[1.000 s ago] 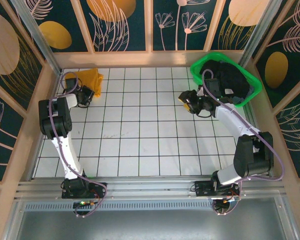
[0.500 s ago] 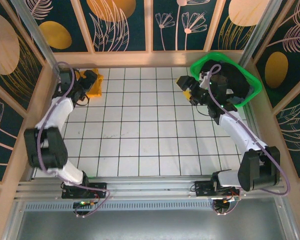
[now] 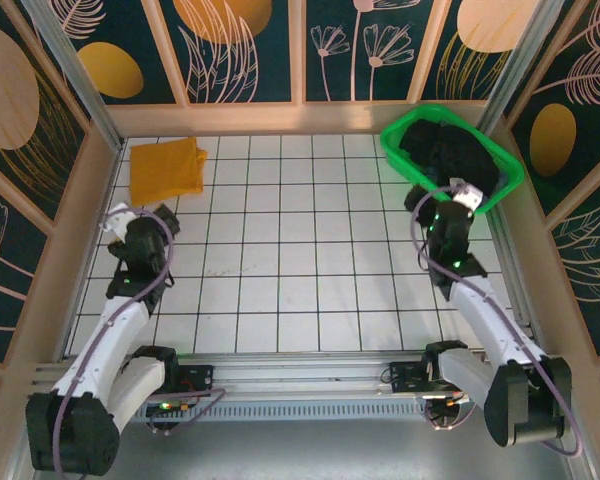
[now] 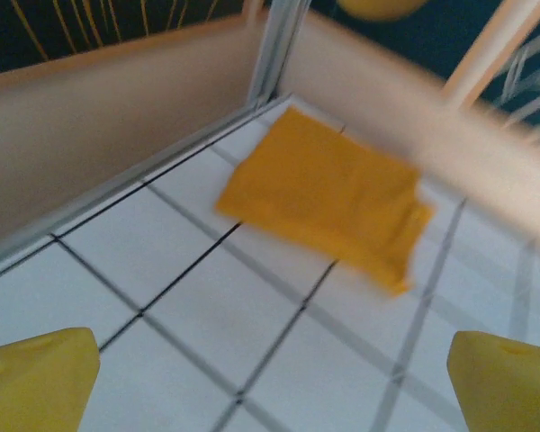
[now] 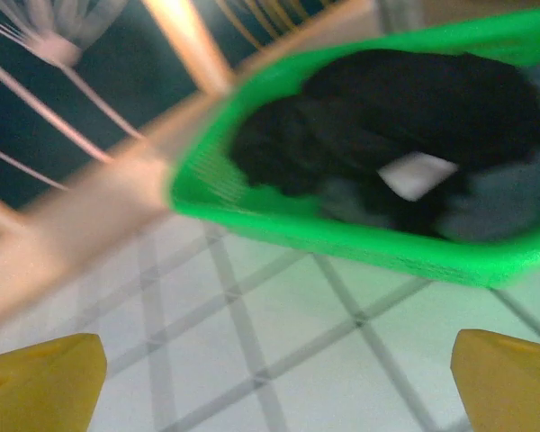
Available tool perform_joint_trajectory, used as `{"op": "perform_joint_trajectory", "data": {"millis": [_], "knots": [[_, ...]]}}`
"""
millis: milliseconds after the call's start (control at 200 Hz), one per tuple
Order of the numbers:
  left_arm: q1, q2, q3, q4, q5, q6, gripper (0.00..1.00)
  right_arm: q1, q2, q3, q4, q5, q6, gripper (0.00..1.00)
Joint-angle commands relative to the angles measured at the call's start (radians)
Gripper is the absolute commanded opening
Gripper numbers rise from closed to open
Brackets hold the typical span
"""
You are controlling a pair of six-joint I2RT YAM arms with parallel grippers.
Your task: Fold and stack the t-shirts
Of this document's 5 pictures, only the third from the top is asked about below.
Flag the aluminium side rail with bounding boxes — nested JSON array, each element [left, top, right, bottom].
[[487, 207, 549, 354]]

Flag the grey metal sheet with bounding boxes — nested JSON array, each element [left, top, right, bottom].
[[27, 392, 599, 480]]

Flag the small controller board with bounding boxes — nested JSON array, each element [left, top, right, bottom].
[[147, 398, 201, 416], [422, 391, 474, 407]]

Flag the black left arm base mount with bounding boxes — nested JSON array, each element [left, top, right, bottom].
[[172, 362, 216, 395]]

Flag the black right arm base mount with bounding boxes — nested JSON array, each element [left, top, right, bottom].
[[388, 357, 444, 397]]

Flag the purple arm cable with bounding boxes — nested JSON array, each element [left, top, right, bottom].
[[409, 185, 584, 457], [53, 208, 227, 474]]

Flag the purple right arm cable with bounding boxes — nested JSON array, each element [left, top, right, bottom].
[[409, 185, 584, 457]]

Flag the aluminium corner post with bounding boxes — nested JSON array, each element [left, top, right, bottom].
[[477, 0, 556, 139], [22, 0, 127, 154]]

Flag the light wooden enclosure frame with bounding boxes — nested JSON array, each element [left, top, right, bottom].
[[0, 0, 600, 480]]

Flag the black t-shirt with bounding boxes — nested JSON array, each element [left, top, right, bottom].
[[398, 117, 501, 194]]

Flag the yellow t-shirt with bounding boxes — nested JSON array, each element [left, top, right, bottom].
[[129, 137, 209, 206]]

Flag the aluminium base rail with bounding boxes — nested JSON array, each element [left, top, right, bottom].
[[27, 352, 579, 401]]

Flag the grey slotted cable duct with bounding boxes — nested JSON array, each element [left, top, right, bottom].
[[129, 399, 486, 422]]

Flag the green plastic basket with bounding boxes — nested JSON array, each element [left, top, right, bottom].
[[379, 103, 526, 216]]

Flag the dark floral wall panel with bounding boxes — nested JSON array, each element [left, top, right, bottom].
[[159, 0, 294, 105], [305, 0, 440, 101], [0, 0, 89, 221], [549, 189, 600, 356], [422, 0, 541, 101], [0, 177, 51, 361], [44, 0, 179, 106], [509, 0, 600, 219]]

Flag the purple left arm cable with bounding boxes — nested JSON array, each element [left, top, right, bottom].
[[53, 208, 227, 474]]

